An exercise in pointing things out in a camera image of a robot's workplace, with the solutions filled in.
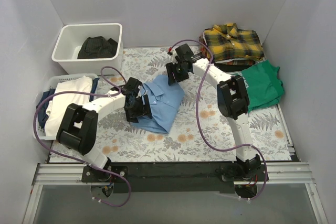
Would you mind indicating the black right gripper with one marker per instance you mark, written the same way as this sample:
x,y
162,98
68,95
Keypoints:
x,y
176,73

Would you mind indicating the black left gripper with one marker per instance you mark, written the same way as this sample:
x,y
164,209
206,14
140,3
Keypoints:
x,y
140,107

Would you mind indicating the light blue long sleeve shirt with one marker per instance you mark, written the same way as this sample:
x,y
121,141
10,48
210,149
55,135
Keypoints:
x,y
164,101

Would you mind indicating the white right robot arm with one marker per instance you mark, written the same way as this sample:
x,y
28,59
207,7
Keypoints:
x,y
232,101

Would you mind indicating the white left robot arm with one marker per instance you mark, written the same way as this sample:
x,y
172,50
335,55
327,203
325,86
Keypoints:
x,y
78,128

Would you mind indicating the stack of folded plaid shirts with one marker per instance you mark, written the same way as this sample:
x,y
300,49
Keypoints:
x,y
231,61

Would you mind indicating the cream white garment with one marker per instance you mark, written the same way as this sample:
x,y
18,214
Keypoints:
x,y
57,106

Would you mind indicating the yellow plaid flannel shirt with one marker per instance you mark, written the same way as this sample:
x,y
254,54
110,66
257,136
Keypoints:
x,y
233,41

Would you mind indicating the dark striped garment in bin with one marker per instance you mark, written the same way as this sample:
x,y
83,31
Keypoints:
x,y
98,48

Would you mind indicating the floral patterned table mat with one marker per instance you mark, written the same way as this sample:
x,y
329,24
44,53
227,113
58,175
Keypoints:
x,y
122,142

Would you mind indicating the white plastic bin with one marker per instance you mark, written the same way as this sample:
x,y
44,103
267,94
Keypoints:
x,y
71,39

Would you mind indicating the white perforated laundry basket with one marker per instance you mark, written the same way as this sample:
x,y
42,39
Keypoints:
x,y
52,84

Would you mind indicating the dark blue denim garment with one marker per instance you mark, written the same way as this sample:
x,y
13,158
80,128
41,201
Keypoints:
x,y
42,116

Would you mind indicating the green t-shirt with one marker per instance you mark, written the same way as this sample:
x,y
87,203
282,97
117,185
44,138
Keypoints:
x,y
263,86

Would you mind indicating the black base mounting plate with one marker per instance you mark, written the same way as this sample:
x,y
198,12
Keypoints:
x,y
173,177

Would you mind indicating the aluminium frame rail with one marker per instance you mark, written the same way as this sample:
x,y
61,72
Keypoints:
x,y
71,174

